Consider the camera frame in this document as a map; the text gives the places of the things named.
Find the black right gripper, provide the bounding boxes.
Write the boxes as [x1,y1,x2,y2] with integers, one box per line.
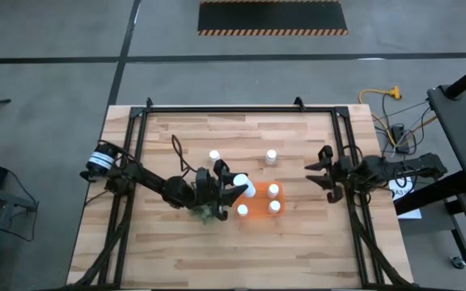
[304,144,358,205]

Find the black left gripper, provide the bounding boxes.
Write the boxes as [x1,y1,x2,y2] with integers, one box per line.
[194,159,245,222]

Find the orange translucent plastic basket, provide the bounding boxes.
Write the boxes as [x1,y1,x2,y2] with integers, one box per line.
[232,180,286,220]

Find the green succulent in patterned pot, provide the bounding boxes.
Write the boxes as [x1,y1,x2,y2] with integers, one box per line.
[190,204,220,226]

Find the white paper sheet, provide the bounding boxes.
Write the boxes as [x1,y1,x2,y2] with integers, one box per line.
[388,176,423,220]

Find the black power adapter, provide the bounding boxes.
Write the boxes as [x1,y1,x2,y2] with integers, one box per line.
[390,124,411,154]

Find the black hazard-striped floor mat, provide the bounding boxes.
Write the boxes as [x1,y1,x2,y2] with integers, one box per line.
[197,0,349,36]

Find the grey metal stand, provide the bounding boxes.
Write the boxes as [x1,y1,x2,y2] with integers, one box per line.
[0,189,40,291]

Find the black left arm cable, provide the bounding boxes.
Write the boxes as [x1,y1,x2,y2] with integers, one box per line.
[170,133,198,175]

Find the black aluminium rig frame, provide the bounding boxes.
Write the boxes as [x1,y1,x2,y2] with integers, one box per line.
[69,96,411,290]

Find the yellow extension cord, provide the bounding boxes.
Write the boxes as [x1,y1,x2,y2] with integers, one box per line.
[358,85,438,149]

